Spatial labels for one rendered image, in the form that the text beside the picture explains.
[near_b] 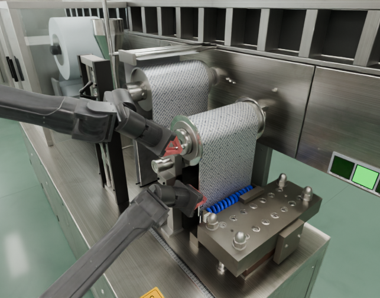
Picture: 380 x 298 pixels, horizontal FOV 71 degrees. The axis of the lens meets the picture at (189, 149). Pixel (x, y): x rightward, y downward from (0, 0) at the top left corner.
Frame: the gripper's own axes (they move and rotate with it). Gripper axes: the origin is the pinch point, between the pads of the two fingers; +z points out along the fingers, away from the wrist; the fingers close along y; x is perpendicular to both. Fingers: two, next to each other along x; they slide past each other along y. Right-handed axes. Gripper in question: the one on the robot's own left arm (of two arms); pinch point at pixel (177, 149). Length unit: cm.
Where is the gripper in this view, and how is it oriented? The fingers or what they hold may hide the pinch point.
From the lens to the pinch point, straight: 71.8
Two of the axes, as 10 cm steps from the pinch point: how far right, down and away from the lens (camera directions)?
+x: 5.1, -8.6, -0.2
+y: 6.2, 3.8, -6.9
